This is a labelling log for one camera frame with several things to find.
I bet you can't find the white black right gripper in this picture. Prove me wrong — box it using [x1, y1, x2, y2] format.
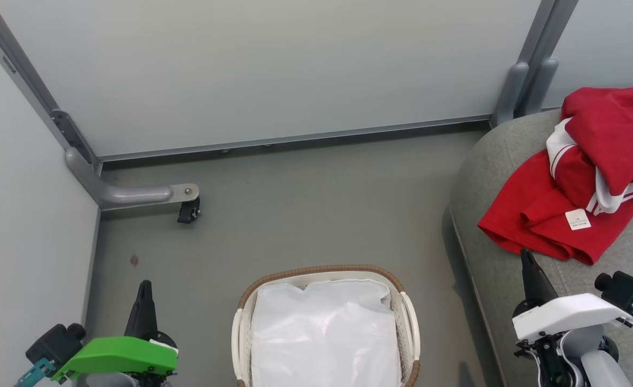
[511, 248, 633, 345]

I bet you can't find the grey partition frame post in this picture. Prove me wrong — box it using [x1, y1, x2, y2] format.
[515, 0, 581, 116]
[0, 0, 101, 168]

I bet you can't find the grey partition bottom rail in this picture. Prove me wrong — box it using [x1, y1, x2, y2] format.
[98, 114, 493, 162]

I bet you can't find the grey fabric sofa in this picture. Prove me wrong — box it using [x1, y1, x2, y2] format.
[449, 81, 633, 387]

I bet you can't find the teal left camera connector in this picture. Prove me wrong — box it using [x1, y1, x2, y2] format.
[15, 357, 56, 387]

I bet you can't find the red garment with label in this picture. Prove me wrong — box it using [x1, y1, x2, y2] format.
[478, 149, 633, 267]

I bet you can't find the grey rounded partition foot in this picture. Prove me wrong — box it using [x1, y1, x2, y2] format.
[522, 58, 560, 117]
[491, 61, 530, 127]

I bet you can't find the white plastic basket liner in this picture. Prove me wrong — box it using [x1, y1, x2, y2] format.
[250, 278, 402, 387]

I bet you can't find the black caster wheel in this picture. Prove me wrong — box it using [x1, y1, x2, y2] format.
[176, 196, 202, 224]

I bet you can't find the white wicker-rimmed laundry basket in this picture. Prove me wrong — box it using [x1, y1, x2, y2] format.
[231, 264, 421, 387]

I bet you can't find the grey curved partition foot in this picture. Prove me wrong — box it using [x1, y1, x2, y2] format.
[64, 147, 201, 211]

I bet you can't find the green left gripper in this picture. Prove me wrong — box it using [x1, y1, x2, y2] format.
[52, 279, 180, 387]

